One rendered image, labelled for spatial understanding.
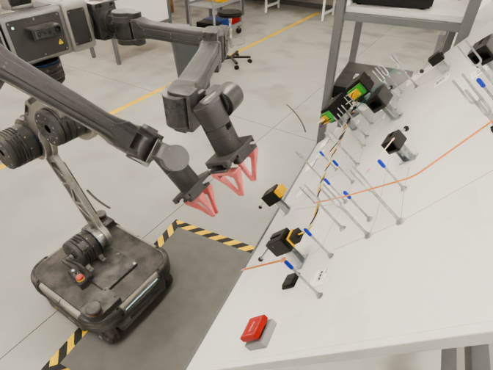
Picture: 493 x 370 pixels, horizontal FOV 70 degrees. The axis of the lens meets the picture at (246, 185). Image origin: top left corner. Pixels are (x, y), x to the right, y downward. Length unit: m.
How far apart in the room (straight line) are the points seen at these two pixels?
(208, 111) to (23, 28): 0.78
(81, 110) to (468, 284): 0.70
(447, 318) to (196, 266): 1.90
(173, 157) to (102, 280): 1.33
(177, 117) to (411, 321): 0.52
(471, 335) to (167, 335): 1.72
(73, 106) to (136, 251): 1.44
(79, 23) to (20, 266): 1.70
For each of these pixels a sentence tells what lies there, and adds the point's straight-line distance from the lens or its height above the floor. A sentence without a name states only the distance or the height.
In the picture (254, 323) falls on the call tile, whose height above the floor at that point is 1.11.
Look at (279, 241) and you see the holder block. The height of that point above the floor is 1.17.
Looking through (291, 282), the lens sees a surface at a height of 1.11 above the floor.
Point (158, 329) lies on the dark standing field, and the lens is 2.08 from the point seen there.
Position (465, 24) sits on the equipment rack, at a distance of 1.55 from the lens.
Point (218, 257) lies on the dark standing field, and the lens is 2.31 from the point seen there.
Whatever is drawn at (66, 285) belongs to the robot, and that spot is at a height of 0.24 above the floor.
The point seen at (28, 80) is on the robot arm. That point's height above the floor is 1.53.
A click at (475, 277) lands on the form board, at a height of 1.40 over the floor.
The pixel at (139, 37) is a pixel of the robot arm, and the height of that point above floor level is 1.43.
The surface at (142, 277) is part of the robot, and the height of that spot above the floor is 0.24.
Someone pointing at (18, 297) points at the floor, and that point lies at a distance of 2.50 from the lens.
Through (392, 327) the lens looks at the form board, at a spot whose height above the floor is 1.32.
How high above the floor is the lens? 1.76
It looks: 38 degrees down
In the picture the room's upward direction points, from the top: straight up
